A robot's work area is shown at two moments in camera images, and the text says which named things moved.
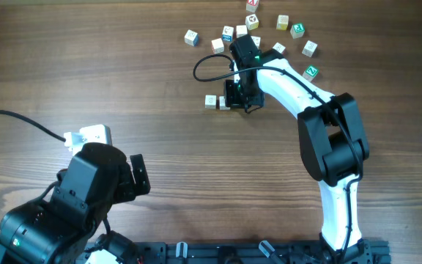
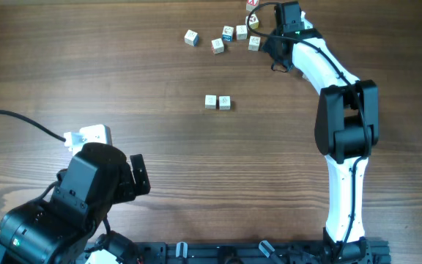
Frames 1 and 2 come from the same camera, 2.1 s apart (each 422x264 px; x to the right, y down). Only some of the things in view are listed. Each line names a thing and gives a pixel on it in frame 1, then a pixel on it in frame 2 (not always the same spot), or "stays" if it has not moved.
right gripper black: (231, 102) -> (267, 48)
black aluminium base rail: (371, 251) stays
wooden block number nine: (222, 103) stays
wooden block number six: (210, 101) stays
